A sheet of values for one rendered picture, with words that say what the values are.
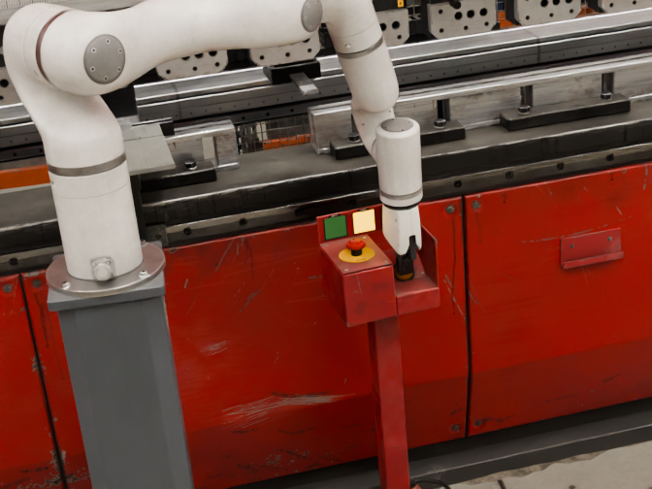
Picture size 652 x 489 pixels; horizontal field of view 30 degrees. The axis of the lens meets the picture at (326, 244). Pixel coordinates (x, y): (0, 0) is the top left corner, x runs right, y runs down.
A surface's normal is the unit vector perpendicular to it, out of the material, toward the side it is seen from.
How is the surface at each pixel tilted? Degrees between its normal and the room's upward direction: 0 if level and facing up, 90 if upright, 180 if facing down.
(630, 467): 0
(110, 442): 90
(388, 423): 90
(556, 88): 90
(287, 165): 0
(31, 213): 0
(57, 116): 34
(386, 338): 90
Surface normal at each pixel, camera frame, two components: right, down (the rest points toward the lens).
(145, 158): -0.08, -0.91
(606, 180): 0.24, 0.39
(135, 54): 0.94, 0.13
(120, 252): 0.67, 0.26
